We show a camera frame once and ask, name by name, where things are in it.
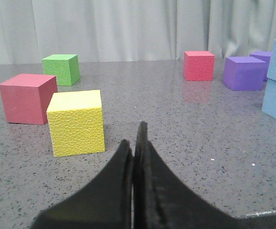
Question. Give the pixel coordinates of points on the green foam cube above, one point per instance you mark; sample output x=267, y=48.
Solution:
x=64, y=66

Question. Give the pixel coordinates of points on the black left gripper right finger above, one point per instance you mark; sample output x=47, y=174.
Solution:
x=162, y=201

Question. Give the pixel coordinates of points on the purple foam cube smooth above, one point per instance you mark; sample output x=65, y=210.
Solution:
x=244, y=73

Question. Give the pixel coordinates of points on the yellow foam cube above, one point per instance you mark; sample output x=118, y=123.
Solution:
x=76, y=123

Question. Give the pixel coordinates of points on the red foam cube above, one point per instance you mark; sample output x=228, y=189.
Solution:
x=198, y=65

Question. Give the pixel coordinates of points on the dark pink foam cube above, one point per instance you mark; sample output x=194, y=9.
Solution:
x=25, y=97

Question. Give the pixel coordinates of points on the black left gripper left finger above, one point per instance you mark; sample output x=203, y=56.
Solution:
x=104, y=203

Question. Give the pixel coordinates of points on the purple foam cube dented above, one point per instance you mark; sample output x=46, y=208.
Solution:
x=264, y=56

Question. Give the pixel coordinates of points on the grey curtain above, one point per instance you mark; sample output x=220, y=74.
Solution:
x=133, y=30

